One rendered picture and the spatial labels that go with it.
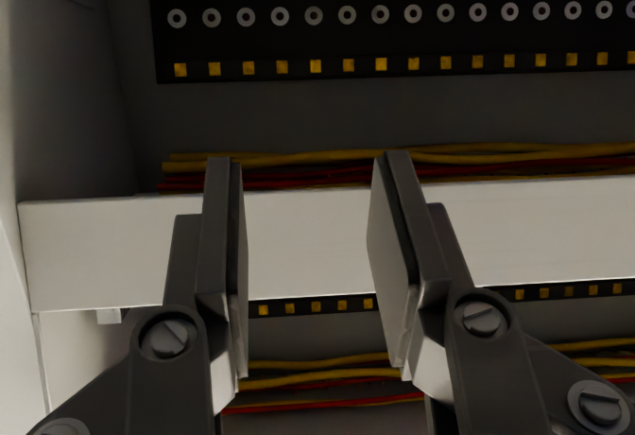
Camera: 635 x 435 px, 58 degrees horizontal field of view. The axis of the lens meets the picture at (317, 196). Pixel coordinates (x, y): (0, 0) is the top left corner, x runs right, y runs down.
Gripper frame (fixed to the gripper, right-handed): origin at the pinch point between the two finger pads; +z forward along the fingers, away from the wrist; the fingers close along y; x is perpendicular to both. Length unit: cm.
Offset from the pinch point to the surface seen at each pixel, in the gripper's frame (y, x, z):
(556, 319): 24.9, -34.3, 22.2
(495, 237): 8.4, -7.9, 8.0
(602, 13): 20.5, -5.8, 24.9
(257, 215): -1.5, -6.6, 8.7
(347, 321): 5.3, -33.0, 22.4
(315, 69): 2.1, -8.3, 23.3
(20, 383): -12.1, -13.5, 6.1
